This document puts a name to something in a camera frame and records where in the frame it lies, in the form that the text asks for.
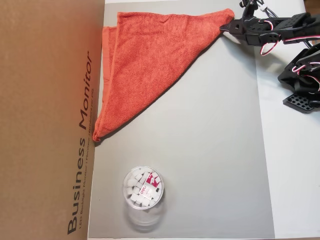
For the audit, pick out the orange terry towel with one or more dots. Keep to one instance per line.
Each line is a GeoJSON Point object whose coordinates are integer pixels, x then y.
{"type": "Point", "coordinates": [150, 62]}

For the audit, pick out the grey table mat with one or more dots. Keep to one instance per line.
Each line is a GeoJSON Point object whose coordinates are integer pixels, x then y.
{"type": "Point", "coordinates": [200, 150]}

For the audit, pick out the red white paper label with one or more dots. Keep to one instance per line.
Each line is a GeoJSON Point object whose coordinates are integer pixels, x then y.
{"type": "Point", "coordinates": [150, 185]}

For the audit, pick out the clear plastic jar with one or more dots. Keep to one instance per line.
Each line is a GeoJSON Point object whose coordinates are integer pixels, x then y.
{"type": "Point", "coordinates": [135, 190]}

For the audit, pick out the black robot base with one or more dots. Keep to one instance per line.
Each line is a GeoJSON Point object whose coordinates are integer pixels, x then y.
{"type": "Point", "coordinates": [297, 102]}

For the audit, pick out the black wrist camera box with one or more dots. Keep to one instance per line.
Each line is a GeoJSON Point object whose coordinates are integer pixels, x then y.
{"type": "Point", "coordinates": [248, 10]}

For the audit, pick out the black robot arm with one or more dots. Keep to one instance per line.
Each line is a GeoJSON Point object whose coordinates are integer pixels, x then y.
{"type": "Point", "coordinates": [295, 21]}

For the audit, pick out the brown cardboard monitor box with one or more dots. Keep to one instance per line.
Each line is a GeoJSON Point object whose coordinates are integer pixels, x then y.
{"type": "Point", "coordinates": [37, 125]}

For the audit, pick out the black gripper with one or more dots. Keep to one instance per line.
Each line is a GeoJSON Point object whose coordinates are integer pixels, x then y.
{"type": "Point", "coordinates": [239, 27]}

